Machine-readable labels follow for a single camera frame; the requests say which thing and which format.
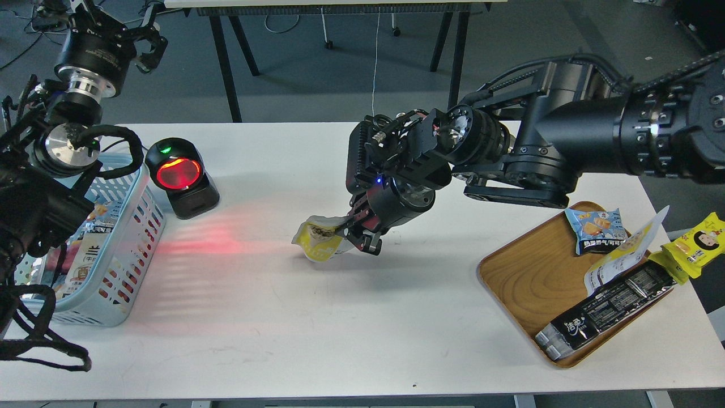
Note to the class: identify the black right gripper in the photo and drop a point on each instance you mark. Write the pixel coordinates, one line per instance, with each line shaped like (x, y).
(394, 168)

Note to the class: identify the yellow white snack pouch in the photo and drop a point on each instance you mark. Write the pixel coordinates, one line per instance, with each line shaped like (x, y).
(318, 238)
(624, 257)

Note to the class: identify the blue snack packet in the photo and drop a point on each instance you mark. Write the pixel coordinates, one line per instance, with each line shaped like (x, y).
(596, 231)

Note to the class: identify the snack packs in basket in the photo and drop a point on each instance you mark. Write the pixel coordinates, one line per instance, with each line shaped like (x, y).
(66, 268)

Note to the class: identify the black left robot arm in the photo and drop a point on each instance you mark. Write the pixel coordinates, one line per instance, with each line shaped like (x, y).
(53, 148)

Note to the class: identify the yellow cartoon face snack pack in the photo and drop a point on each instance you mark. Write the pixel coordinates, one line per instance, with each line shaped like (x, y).
(685, 257)

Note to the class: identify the black barcode scanner red window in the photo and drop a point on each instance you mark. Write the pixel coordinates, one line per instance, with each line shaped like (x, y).
(177, 168)

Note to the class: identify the light blue plastic basket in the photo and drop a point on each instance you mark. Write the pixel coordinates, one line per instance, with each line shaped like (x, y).
(108, 294)

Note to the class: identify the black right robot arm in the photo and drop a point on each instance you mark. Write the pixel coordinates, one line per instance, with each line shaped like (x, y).
(526, 137)

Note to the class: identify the black long snack bar pack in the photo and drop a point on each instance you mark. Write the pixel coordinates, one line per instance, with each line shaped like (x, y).
(607, 308)

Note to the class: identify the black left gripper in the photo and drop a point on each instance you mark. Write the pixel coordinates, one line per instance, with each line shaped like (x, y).
(93, 56)

